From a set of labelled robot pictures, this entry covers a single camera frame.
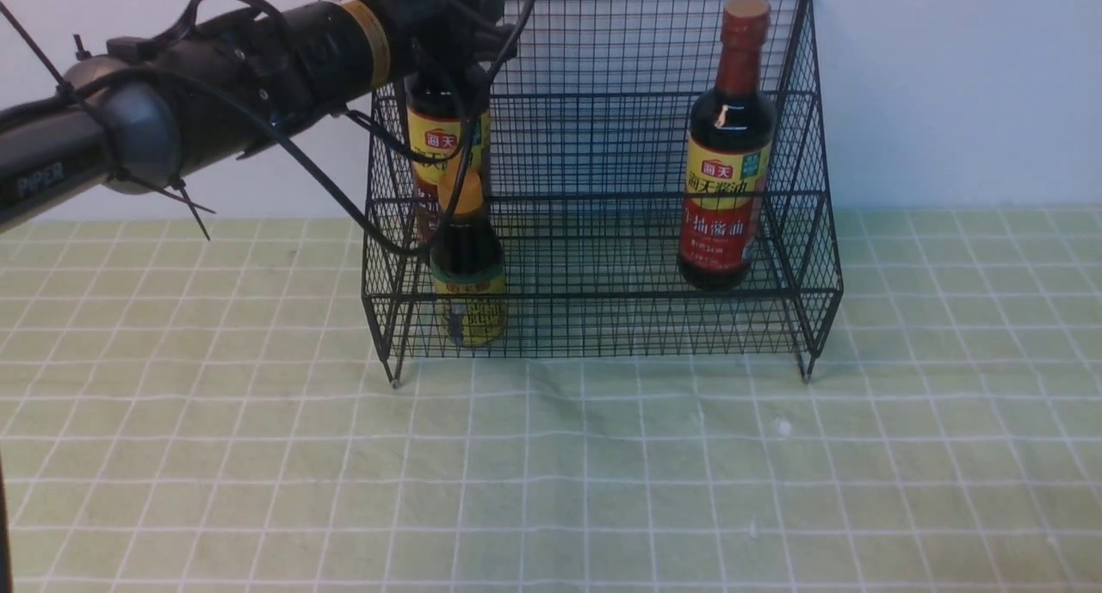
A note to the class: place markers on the green checkered tablecloth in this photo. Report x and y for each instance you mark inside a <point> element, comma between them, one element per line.
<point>182,416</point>

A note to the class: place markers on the small sauce bottle orange cap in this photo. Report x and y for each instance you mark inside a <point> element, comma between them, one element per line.
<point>467,263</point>

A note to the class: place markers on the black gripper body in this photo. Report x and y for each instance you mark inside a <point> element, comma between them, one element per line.
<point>453,34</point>

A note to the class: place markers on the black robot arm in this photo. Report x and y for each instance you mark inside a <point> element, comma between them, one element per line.
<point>230,78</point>

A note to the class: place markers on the soy sauce bottle red label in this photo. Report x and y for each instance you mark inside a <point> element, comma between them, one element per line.
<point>728,151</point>

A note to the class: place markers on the black wire mesh shelf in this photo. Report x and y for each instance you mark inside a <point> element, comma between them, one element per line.
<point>587,163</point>

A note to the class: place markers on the dark soy sauce bottle brown label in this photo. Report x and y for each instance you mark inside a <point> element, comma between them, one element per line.
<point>434,130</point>

